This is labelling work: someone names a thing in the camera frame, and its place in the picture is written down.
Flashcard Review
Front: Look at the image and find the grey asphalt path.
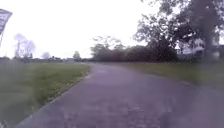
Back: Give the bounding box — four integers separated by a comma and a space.
13, 63, 224, 128

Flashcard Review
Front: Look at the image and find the grass strip beside path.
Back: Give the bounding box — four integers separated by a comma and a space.
128, 61, 224, 88

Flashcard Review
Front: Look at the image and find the flag banner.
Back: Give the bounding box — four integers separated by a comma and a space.
0, 8, 14, 48

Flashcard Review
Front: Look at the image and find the pale building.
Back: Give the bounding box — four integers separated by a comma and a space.
177, 37, 224, 61

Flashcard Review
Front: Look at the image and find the large dark tree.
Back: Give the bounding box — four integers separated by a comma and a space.
133, 0, 224, 63

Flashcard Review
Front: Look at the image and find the green grass field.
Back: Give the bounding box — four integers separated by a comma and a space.
0, 61, 92, 128

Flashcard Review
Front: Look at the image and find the dark hedge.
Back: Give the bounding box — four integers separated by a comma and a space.
89, 35, 179, 64

